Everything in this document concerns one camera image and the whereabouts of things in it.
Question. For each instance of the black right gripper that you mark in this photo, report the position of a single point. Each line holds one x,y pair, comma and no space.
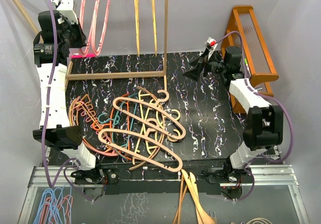
202,62

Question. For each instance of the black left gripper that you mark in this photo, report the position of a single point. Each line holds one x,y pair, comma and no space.
81,42

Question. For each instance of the yellow velvet hanger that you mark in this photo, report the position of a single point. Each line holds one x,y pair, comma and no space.
154,25
136,10

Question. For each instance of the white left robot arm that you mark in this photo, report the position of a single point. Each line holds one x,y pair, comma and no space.
51,49

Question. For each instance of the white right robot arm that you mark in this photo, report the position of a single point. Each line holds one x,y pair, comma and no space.
264,121

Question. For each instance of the wooden hangers on floor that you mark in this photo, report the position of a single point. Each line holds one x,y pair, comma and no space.
188,186

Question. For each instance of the pink tape strip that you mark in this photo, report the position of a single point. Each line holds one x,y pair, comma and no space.
80,56

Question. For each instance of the orange wooden shelf rack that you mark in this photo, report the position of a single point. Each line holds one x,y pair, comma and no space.
260,67

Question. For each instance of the orange thin hanger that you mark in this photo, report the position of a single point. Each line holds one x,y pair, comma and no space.
82,106

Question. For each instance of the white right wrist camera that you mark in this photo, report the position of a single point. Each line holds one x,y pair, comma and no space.
211,44

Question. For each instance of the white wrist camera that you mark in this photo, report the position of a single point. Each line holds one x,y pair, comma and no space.
211,44
67,9

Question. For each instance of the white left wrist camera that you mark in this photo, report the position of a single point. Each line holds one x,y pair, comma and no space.
67,9

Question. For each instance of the wooden clothes rack frame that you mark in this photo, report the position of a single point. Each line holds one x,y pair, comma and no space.
96,50

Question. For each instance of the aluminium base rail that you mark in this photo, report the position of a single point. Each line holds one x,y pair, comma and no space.
273,175

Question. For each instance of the blue wire hangers pile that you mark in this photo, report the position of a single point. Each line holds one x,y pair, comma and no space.
55,206

